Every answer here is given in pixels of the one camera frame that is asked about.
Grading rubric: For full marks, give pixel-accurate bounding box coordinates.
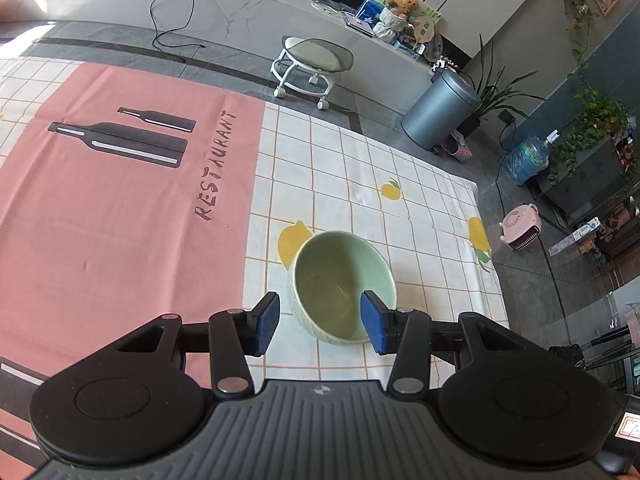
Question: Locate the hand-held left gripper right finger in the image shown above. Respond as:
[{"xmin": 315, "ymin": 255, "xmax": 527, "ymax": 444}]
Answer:
[{"xmin": 360, "ymin": 290, "xmax": 543, "ymax": 395}]

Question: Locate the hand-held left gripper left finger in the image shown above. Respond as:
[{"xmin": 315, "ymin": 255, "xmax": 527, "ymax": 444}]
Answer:
[{"xmin": 102, "ymin": 292, "xmax": 281, "ymax": 395}]

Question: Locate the green ceramic bowl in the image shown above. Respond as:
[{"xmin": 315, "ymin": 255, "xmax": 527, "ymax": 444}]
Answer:
[{"xmin": 286, "ymin": 231, "xmax": 397, "ymax": 346}]

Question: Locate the pink space heater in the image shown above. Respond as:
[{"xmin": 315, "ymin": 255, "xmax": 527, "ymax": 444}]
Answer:
[{"xmin": 500, "ymin": 203, "xmax": 545, "ymax": 252}]

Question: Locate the pink and white checked tablecloth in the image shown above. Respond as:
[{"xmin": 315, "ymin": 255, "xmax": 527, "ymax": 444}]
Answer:
[{"xmin": 0, "ymin": 57, "xmax": 511, "ymax": 456}]

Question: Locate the patterned gift bag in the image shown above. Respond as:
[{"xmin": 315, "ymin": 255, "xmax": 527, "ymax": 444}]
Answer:
[{"xmin": 440, "ymin": 132, "xmax": 473, "ymax": 162}]

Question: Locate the white power strip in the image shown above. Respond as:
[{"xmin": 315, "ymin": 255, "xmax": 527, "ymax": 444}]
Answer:
[{"xmin": 547, "ymin": 216, "xmax": 601, "ymax": 257}]

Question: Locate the blue water bottle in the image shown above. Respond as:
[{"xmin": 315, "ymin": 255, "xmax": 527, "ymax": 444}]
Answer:
[{"xmin": 501, "ymin": 130, "xmax": 561, "ymax": 187}]

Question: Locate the grey round trash can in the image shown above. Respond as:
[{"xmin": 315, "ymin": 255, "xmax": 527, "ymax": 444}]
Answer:
[{"xmin": 401, "ymin": 69, "xmax": 482, "ymax": 152}]

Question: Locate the dark cabinet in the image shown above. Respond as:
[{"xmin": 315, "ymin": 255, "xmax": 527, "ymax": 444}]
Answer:
[{"xmin": 540, "ymin": 135, "xmax": 640, "ymax": 226}]

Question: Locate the long-leaf potted plant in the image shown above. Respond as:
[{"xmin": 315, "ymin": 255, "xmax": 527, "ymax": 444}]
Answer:
[{"xmin": 457, "ymin": 35, "xmax": 548, "ymax": 138}]

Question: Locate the white rolling stool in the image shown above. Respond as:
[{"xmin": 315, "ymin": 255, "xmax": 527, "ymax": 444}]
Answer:
[{"xmin": 271, "ymin": 36, "xmax": 355, "ymax": 110}]

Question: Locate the white woven basket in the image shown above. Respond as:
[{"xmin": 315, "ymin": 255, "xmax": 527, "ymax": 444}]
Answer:
[{"xmin": 372, "ymin": 7, "xmax": 408, "ymax": 43}]

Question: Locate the green ivy plant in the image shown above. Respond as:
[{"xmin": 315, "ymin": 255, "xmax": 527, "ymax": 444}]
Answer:
[{"xmin": 547, "ymin": 75, "xmax": 631, "ymax": 186}]

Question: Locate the colourful picture board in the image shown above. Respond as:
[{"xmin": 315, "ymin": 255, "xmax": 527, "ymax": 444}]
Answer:
[{"xmin": 356, "ymin": 0, "xmax": 443, "ymax": 36}]

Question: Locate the brown teddy bear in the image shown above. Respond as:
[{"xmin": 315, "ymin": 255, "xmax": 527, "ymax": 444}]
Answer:
[{"xmin": 385, "ymin": 0, "xmax": 420, "ymax": 22}]

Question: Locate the hanging vine plant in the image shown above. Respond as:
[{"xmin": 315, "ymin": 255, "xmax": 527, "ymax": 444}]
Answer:
[{"xmin": 560, "ymin": 0, "xmax": 601, "ymax": 76}]

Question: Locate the black cable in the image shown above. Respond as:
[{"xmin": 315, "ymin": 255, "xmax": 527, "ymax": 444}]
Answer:
[{"xmin": 150, "ymin": 0, "xmax": 208, "ymax": 51}]

